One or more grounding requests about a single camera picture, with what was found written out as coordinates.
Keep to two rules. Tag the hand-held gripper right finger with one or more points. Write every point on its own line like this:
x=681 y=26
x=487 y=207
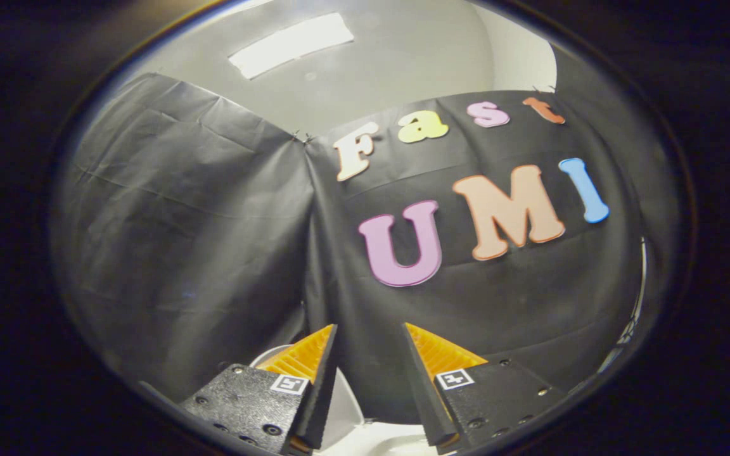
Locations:
x=419 y=392

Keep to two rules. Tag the black backdrop cloth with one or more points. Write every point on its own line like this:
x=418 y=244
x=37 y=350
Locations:
x=213 y=253

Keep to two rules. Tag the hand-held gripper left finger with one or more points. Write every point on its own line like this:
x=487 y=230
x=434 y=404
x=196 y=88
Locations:
x=322 y=392

